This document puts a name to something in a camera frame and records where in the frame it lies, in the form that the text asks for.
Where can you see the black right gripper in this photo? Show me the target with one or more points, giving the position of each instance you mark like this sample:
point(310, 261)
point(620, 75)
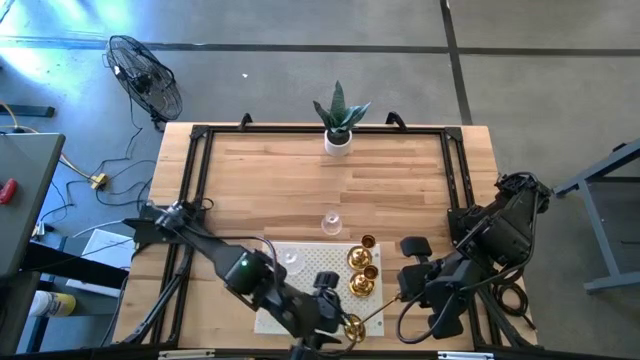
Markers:
point(445, 285)

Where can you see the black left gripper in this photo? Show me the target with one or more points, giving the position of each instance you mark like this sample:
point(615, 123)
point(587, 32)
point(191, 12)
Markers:
point(322, 315)

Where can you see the gold candlestick holder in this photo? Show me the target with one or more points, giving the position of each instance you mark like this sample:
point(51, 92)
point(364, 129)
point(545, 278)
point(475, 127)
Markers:
point(361, 285)
point(359, 258)
point(356, 327)

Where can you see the clear glass candle holder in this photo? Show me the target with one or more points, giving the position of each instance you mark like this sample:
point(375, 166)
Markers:
point(331, 224)
point(294, 260)

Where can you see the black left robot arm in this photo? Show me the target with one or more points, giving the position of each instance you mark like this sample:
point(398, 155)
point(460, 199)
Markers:
point(215, 250)

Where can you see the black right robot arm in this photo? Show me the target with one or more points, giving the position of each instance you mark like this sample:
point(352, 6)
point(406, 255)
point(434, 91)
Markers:
point(505, 230)

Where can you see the white perforated metal shelf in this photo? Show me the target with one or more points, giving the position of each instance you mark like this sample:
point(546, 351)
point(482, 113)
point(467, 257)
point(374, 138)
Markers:
point(325, 255)

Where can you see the white plant pot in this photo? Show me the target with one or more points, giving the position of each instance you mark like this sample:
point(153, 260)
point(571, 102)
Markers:
point(338, 150)

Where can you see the green snake plant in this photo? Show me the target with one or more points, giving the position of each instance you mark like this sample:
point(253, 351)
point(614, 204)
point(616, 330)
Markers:
point(339, 107)

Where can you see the white paper sheet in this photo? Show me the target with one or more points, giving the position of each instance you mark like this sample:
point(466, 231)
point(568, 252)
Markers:
point(107, 250)

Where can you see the yellow power plug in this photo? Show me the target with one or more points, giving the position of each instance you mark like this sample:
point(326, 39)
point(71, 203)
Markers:
point(99, 181)

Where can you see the white and yellow spray can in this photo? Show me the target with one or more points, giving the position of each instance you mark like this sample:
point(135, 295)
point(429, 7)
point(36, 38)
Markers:
point(55, 304)

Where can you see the black floor fan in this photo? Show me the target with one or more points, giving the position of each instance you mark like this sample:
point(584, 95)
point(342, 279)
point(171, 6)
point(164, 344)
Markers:
point(145, 80)

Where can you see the grey side table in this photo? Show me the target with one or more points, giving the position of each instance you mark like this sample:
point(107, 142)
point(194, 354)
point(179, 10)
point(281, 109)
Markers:
point(25, 200)

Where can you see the black floor bar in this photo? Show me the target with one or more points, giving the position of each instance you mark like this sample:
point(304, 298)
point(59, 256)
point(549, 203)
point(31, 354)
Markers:
point(30, 111)

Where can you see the black diagonal frame strut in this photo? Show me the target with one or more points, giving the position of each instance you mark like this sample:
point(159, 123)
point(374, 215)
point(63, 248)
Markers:
point(160, 305)
point(505, 325)

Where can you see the silver metal bracket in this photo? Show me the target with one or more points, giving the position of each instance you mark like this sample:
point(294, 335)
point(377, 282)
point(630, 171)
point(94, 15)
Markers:
point(185, 355)
point(465, 356)

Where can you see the black aluminium table frame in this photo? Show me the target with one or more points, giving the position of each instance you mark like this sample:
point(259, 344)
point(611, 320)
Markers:
point(415, 131)

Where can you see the grey metal table frame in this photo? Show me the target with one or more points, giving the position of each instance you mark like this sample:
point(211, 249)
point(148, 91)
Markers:
point(600, 240)

